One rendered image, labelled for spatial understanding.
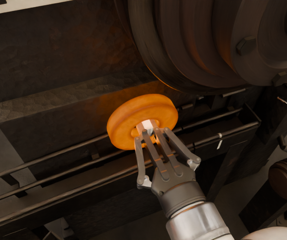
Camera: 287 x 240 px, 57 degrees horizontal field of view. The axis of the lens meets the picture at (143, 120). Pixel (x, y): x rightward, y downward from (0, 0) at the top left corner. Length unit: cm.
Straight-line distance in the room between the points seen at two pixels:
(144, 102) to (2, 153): 127
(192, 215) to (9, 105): 41
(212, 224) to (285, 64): 26
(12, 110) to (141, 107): 26
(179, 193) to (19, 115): 34
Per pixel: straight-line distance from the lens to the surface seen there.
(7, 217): 70
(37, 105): 57
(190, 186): 45
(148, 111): 51
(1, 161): 165
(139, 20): 36
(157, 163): 48
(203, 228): 42
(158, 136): 52
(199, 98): 73
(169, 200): 45
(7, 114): 58
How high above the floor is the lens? 127
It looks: 51 degrees down
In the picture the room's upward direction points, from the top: straight up
